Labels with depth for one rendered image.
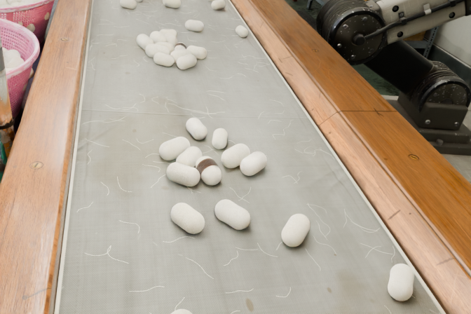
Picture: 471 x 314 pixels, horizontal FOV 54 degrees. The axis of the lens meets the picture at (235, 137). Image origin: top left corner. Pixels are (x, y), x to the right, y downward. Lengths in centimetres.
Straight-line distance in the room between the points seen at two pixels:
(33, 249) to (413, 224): 33
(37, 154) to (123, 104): 17
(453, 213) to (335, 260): 13
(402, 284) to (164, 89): 40
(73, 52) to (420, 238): 50
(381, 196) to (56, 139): 34
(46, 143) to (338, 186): 31
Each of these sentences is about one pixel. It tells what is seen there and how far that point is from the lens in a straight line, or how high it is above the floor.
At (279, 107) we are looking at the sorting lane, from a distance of 64.
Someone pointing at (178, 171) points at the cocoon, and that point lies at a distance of 46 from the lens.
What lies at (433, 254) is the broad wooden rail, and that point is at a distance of 46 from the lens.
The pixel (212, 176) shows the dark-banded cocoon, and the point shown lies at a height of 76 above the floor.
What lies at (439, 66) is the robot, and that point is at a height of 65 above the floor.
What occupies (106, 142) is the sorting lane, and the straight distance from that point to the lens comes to 53.
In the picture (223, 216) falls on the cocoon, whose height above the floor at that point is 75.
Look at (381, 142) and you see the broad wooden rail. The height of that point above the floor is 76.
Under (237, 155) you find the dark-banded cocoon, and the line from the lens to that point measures 49.
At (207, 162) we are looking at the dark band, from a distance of 47.
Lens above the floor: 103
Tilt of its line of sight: 32 degrees down
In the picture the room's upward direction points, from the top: 9 degrees clockwise
